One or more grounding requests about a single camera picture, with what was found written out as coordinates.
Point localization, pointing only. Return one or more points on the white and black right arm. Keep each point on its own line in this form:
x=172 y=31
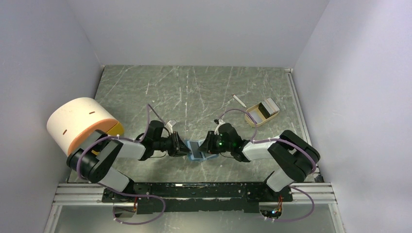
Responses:
x=295 y=157

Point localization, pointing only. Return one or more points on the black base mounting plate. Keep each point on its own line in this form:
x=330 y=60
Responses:
x=193 y=197

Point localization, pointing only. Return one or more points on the blue card holder wallet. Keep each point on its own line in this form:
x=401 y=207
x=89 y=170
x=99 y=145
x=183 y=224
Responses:
x=196 y=154

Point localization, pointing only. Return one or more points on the aluminium rail frame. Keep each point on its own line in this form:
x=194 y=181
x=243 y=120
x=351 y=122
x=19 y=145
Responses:
x=76 y=194

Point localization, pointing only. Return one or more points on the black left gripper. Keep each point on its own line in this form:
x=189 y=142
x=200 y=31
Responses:
x=179 y=148

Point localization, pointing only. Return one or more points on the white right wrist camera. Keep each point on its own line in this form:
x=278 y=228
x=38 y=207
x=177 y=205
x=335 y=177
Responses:
x=219 y=123

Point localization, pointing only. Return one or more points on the white pen with red cap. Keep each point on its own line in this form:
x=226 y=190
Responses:
x=239 y=101

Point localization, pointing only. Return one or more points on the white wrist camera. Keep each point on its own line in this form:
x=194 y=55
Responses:
x=219 y=123
x=170 y=124

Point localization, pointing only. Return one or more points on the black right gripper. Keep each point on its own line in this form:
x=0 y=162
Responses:
x=208 y=145

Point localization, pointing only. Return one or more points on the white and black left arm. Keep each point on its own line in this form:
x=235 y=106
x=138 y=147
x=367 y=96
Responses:
x=93 y=159

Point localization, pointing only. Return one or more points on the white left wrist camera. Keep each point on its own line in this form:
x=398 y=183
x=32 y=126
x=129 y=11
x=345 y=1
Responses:
x=170 y=124

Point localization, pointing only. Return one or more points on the white and orange cylinder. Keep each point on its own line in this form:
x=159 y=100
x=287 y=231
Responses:
x=73 y=122

